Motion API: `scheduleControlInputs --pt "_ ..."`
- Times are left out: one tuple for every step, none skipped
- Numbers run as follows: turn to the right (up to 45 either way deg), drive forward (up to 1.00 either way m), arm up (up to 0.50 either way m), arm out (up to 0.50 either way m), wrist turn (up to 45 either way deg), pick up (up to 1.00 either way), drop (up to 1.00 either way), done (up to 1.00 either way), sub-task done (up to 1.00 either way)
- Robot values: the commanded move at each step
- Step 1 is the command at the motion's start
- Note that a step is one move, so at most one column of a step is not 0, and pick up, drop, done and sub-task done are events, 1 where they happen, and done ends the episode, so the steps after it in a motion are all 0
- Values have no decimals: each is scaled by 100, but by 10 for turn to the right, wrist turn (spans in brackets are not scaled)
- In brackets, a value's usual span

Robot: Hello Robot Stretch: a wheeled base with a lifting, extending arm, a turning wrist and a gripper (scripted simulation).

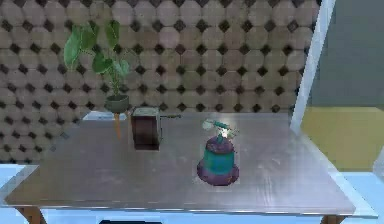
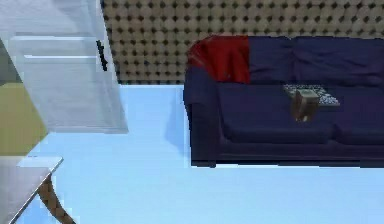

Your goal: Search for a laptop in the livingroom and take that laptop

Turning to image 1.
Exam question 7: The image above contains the grey metal top table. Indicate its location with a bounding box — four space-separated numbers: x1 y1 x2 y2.
2 111 357 224

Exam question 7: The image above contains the white door frame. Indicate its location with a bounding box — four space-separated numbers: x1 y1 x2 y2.
289 0 337 135

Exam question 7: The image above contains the dark brown box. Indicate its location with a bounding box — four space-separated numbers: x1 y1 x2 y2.
130 106 162 152

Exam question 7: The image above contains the green house plant in pot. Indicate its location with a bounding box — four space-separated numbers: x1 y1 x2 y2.
63 20 132 114

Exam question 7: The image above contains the purple and teal bell-shaped object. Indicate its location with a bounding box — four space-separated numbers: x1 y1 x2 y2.
195 119 241 187

